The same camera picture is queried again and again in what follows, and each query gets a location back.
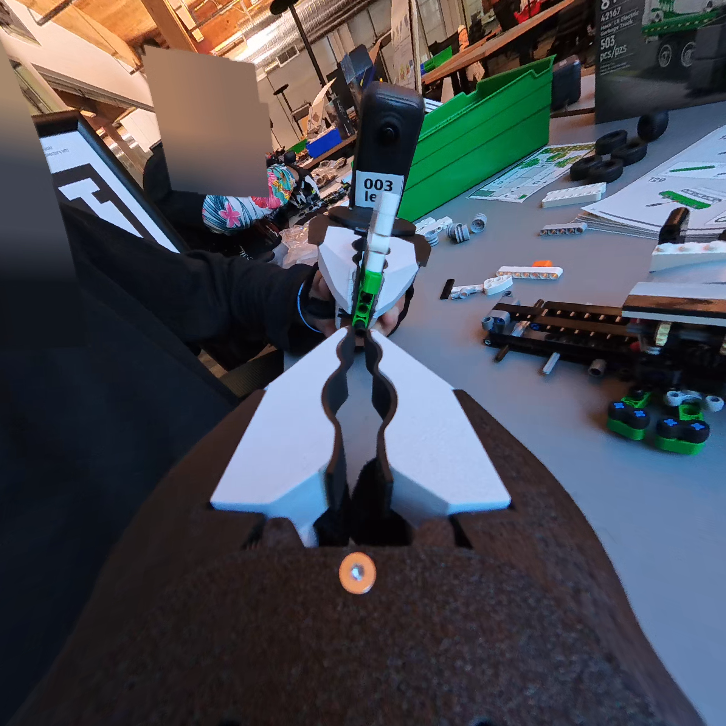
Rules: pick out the person's left hand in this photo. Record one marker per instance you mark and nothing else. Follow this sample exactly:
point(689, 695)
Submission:
point(326, 288)

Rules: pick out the clear plastic bags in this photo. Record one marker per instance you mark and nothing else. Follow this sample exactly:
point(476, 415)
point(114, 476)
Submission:
point(298, 247)

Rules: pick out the white curved lego piece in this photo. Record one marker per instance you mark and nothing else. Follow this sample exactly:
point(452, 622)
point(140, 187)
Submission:
point(498, 285)

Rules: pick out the folded instruction sheet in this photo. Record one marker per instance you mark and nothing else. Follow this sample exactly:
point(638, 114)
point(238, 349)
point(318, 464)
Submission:
point(527, 176)

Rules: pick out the short white lego beam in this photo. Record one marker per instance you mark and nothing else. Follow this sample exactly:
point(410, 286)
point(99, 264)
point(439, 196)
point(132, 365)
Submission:
point(561, 229)

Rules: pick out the dark blue box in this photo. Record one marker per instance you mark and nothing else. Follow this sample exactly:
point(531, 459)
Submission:
point(354, 73)

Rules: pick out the instruction booklet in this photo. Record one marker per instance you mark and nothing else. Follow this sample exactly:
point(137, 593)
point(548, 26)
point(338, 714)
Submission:
point(669, 193)

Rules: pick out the person's left forearm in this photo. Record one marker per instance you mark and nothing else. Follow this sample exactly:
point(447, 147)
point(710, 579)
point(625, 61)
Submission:
point(198, 295)

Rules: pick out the dark lego axle pin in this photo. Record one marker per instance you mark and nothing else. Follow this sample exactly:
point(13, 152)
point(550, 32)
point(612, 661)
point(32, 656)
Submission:
point(502, 353)

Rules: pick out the dark printed cardboard box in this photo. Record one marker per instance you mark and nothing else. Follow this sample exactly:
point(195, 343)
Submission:
point(652, 68)

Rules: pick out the green plastic bin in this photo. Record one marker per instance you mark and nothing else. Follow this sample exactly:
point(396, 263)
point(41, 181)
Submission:
point(482, 130)

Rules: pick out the light grey lego liftarm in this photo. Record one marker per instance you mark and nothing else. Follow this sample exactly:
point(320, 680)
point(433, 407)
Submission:
point(703, 401)

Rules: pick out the black cylindrical device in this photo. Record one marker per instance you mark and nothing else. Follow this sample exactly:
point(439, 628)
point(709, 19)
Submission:
point(567, 85)

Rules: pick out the black rubber toy tyre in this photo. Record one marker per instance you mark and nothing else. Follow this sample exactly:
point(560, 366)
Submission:
point(653, 126)
point(607, 171)
point(610, 143)
point(584, 168)
point(630, 153)

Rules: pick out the long wooden table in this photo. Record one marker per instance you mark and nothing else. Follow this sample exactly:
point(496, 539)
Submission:
point(499, 39)

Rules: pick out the small black lego piece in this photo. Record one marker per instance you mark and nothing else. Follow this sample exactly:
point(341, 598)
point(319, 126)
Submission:
point(447, 289)

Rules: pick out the grey lego axle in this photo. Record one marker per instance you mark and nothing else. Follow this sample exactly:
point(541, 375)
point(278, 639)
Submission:
point(551, 363)

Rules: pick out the white lego beam orange pin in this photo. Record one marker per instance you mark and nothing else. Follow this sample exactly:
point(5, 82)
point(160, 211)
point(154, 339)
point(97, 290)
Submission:
point(527, 273)

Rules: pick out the green black lego piece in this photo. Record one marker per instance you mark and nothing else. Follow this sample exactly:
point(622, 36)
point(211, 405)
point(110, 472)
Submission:
point(628, 419)
point(682, 434)

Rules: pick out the grey lego bush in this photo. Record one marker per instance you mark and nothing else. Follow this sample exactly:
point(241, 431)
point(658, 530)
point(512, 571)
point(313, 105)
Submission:
point(596, 367)

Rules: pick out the black framed marker sign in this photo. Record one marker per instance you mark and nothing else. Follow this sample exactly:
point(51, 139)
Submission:
point(102, 193)

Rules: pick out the black floor lamp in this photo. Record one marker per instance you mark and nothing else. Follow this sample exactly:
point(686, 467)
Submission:
point(303, 39)

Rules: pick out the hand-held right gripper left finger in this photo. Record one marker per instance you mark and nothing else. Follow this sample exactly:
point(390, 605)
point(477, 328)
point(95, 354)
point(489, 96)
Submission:
point(272, 454)

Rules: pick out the small blue bin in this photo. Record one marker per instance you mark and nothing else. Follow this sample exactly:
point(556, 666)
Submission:
point(324, 144)

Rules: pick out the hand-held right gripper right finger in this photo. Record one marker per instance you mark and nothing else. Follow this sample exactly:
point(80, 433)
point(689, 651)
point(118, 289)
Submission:
point(442, 454)

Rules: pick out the white lego connector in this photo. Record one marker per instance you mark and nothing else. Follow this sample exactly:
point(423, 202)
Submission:
point(434, 228)

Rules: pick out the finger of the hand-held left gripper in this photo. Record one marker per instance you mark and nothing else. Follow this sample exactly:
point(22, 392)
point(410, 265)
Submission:
point(337, 266)
point(400, 278)

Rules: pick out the lego truck model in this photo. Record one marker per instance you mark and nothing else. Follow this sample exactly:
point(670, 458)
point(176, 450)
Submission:
point(567, 329)

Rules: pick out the green lego beam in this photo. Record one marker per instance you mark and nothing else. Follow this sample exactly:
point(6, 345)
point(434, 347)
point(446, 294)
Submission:
point(370, 286)

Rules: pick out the white lego plate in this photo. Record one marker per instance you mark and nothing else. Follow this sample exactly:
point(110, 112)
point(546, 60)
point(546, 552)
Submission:
point(573, 195)

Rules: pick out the grey lego connector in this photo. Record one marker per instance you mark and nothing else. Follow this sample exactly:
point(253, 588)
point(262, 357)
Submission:
point(466, 291)

